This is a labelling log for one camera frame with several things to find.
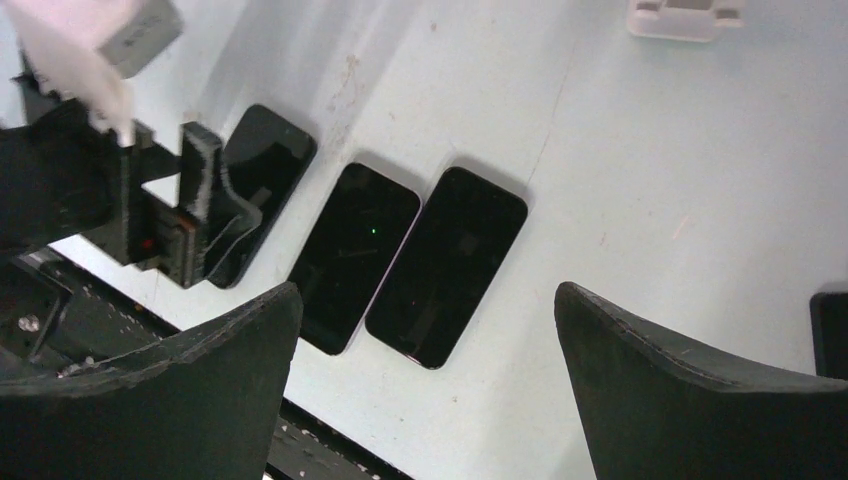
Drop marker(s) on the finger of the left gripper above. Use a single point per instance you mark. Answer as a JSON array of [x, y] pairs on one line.
[[188, 241]]

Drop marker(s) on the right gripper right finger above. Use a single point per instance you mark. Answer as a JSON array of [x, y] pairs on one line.
[[657, 404]]

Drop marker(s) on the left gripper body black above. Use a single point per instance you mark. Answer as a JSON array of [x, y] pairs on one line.
[[61, 177]]

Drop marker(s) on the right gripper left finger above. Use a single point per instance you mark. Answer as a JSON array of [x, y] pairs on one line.
[[200, 404]]

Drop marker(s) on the black phone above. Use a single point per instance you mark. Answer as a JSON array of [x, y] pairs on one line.
[[348, 252], [445, 266], [267, 156]]

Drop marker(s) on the black wedge phone stand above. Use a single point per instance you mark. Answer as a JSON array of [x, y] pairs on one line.
[[829, 331]]

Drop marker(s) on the white small phone stand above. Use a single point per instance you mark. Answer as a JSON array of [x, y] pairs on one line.
[[683, 20]]

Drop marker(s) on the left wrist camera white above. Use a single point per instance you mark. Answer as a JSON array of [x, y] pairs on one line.
[[88, 50]]

